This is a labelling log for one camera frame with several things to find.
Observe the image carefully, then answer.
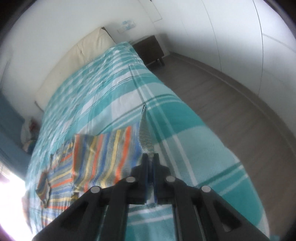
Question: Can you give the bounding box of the teal curtain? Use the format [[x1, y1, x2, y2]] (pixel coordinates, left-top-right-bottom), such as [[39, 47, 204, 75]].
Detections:
[[0, 91, 31, 183]]

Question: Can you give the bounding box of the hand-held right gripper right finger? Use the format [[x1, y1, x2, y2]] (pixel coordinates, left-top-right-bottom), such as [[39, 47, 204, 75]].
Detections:
[[153, 153, 271, 241]]

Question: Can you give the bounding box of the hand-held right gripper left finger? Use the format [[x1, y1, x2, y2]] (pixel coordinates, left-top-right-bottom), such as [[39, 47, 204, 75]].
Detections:
[[31, 153, 149, 241]]

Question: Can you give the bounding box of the teal plaid blanket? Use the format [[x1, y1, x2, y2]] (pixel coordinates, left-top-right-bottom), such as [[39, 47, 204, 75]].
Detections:
[[24, 42, 270, 241]]

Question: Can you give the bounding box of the cream padded headboard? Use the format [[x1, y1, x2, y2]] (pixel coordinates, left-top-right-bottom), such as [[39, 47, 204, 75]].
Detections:
[[35, 27, 117, 112]]

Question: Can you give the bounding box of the striped knit shirt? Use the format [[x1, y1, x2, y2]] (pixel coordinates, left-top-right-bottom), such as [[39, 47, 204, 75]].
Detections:
[[35, 104, 153, 209]]

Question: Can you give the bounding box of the dark wooden nightstand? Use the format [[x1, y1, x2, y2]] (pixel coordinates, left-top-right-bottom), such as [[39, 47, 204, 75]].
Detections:
[[132, 35, 165, 70]]

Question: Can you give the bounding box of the wall outlet panel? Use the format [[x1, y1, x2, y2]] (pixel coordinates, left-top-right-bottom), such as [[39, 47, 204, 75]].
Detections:
[[117, 20, 136, 33]]

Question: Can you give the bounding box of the white wardrobe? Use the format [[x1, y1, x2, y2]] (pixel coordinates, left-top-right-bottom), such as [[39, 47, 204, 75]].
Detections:
[[150, 0, 296, 99]]

